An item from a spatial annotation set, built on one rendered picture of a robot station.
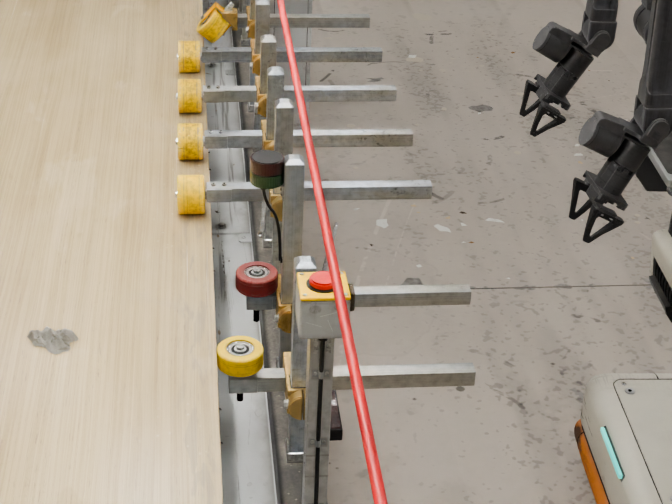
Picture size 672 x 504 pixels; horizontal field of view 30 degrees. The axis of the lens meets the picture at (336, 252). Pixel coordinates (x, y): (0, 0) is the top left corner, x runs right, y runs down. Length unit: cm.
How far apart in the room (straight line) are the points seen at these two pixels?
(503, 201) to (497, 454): 146
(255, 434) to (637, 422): 109
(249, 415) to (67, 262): 46
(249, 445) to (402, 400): 122
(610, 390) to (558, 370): 55
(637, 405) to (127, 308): 143
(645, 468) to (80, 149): 148
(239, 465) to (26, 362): 46
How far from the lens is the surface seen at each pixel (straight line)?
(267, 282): 235
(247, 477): 234
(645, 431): 313
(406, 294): 242
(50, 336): 221
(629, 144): 237
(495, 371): 372
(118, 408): 205
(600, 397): 323
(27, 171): 278
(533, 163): 496
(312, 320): 174
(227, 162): 342
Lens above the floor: 214
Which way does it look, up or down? 30 degrees down
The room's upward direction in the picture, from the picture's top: 3 degrees clockwise
